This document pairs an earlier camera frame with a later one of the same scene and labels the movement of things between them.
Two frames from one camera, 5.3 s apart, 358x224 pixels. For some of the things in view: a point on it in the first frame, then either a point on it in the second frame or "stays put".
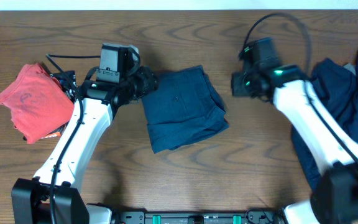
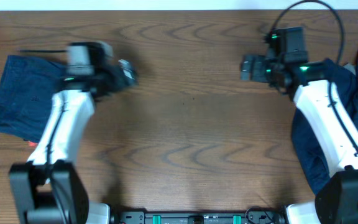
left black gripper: (147, 86) to (119, 84)
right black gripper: (238, 90) to (258, 74)
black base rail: (252, 216) stays put
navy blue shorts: (184, 106) to (23, 104)
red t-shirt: (39, 102) to (33, 144)
